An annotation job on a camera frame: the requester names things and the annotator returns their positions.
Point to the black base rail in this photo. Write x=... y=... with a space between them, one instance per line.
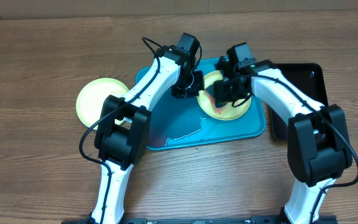
x=269 y=219

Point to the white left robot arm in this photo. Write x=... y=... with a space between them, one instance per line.
x=122 y=131

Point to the teal plastic tray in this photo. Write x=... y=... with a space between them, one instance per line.
x=179 y=123

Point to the yellow plate ketchup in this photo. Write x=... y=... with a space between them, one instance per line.
x=225 y=113

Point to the yellow plate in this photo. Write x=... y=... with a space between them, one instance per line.
x=90 y=100

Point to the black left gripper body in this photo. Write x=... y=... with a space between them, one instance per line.
x=189 y=86

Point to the black water tray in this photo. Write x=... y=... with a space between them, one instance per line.
x=307 y=77

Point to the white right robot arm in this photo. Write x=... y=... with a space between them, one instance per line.
x=318 y=142

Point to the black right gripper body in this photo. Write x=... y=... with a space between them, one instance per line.
x=231 y=90

